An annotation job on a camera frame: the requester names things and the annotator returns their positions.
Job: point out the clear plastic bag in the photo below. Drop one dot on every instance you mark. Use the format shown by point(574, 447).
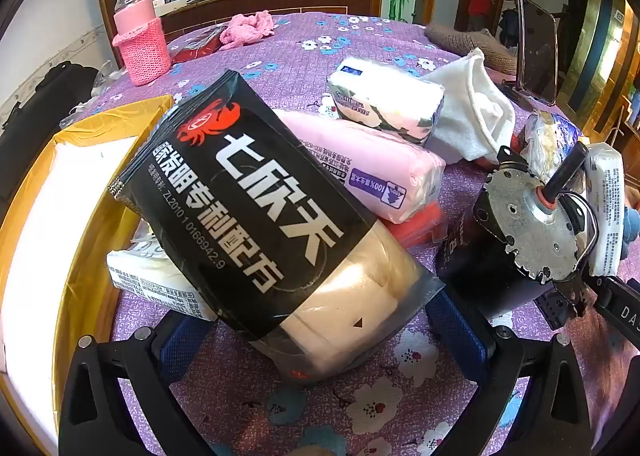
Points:
point(97, 86)

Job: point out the purple floral tablecloth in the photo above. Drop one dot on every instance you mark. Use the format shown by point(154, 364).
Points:
point(300, 43)

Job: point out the small white tissue packet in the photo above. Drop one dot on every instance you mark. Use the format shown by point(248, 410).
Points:
point(145, 281)

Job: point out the smartphone on stand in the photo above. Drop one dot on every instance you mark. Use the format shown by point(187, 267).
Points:
point(537, 51)

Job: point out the white printed tissue packet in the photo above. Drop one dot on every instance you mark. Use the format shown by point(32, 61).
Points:
point(607, 206)

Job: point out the blue cloth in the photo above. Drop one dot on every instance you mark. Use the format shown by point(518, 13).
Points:
point(632, 216)

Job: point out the white floral tissue packet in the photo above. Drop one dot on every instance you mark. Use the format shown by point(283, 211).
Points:
point(385, 103)

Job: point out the pink knitted bottle sleeve jar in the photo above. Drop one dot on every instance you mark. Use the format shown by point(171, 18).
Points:
point(141, 43)

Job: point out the black bag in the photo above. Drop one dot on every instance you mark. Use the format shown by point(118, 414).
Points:
point(45, 106)

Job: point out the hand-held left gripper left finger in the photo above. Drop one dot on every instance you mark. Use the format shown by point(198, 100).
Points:
point(176, 351)

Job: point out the brown knitted cushion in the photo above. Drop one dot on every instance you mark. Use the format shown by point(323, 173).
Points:
point(465, 43)

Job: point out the golden wooden shelf unit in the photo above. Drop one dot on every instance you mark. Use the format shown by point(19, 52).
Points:
point(600, 46)

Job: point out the metal gear motor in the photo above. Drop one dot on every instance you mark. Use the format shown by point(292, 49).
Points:
point(515, 231)

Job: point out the red plastic bag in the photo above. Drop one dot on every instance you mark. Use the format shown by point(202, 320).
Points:
point(417, 226)

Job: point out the red packet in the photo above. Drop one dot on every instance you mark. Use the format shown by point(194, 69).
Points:
point(197, 47)

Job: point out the pink tissue packet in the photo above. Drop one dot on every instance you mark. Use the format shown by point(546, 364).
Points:
point(370, 161)

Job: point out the purple printed clear bag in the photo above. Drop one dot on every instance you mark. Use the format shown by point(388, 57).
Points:
point(550, 146)

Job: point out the white cloth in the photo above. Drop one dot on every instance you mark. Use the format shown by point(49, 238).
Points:
point(472, 106)

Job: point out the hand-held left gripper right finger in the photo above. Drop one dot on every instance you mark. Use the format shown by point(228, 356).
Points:
point(462, 331)

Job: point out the yellow cardboard box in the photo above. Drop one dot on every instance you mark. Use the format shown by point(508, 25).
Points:
point(55, 216)

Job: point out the black tissue packet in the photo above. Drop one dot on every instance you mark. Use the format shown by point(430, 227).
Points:
point(250, 196)

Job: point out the pink crumpled cloth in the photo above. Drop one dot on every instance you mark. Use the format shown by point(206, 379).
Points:
point(245, 30)

